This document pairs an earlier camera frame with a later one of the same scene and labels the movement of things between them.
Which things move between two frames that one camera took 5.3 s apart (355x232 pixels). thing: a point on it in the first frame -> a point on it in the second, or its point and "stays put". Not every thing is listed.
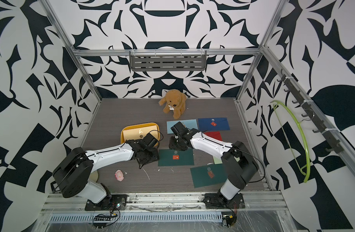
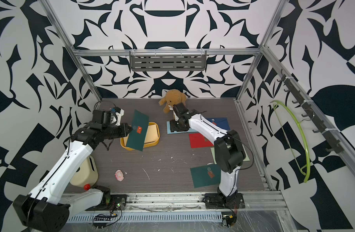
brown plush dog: (175, 102) stays put
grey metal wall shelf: (166, 60) stays put
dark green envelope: (175, 157) -> (137, 137)
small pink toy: (119, 175) stays put
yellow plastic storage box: (140, 131) stays put
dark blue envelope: (213, 124) stays put
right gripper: (171, 143) -> (173, 127)
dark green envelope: (209, 175) stays put
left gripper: (155, 150) -> (124, 127)
